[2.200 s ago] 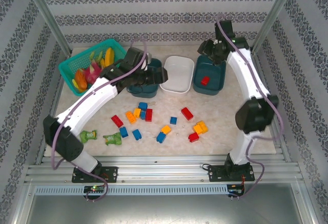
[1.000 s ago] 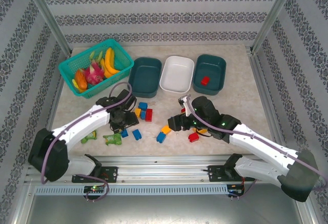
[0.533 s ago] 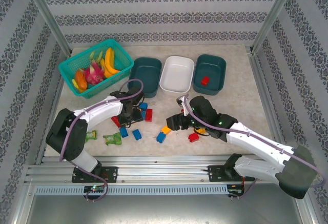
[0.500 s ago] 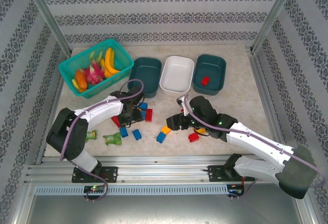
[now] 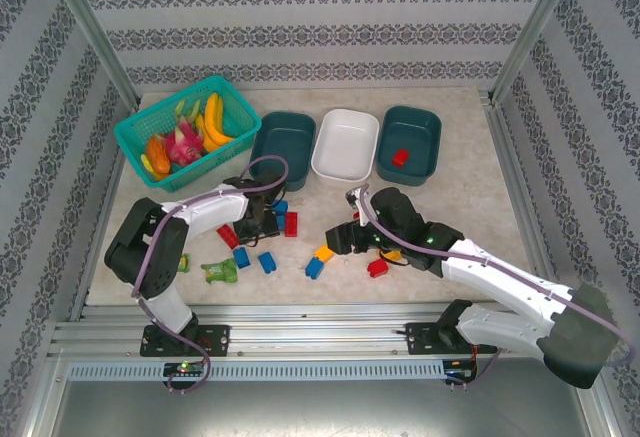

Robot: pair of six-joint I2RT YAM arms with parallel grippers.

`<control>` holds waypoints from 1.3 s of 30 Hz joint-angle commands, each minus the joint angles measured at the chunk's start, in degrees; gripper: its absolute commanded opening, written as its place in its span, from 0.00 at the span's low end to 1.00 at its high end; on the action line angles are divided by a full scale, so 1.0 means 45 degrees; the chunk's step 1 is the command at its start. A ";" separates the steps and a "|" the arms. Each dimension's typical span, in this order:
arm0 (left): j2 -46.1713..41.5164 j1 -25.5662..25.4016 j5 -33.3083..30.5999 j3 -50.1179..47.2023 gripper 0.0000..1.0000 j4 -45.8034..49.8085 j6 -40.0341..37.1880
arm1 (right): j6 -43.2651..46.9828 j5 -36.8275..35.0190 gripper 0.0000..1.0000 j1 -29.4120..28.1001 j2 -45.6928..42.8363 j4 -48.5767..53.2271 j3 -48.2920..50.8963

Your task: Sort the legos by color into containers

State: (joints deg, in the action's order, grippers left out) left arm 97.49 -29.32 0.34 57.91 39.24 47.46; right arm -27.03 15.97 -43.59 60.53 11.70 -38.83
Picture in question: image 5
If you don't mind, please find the aluminium table side rail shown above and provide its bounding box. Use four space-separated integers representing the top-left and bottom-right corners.
68 146 126 322
479 89 569 317

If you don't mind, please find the dark teal plastic container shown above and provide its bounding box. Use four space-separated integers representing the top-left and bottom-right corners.
375 105 443 187
248 111 317 193

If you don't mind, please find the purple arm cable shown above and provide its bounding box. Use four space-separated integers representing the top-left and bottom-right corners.
132 155 291 396
349 182 639 393

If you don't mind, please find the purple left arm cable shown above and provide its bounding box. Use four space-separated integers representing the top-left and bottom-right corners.
132 155 291 396

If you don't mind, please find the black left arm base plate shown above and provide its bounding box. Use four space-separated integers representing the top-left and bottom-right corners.
139 324 231 358

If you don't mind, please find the orange toy fruit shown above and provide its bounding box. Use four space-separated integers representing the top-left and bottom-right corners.
145 136 172 176

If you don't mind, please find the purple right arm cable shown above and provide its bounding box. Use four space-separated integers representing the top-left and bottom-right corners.
349 182 639 393

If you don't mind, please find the teal plastic mesh basket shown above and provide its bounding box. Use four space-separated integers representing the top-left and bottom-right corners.
113 74 263 194

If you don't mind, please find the aluminium mounting beam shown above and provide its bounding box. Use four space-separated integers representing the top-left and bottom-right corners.
47 301 591 358

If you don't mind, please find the yellow toy banana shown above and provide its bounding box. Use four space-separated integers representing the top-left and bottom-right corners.
194 112 224 153
204 91 236 146

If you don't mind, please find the slotted grey cable duct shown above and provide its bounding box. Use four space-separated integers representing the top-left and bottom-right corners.
66 360 446 382

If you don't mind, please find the aluminium frame post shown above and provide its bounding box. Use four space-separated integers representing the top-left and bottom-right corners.
42 0 141 108
489 0 584 103

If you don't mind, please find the pink toy dragon fruit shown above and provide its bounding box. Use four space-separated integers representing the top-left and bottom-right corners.
159 124 205 166

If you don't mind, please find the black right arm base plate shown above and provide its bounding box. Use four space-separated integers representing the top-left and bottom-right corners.
404 321 501 357

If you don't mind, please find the white plastic container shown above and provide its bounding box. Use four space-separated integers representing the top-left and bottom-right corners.
310 108 380 184

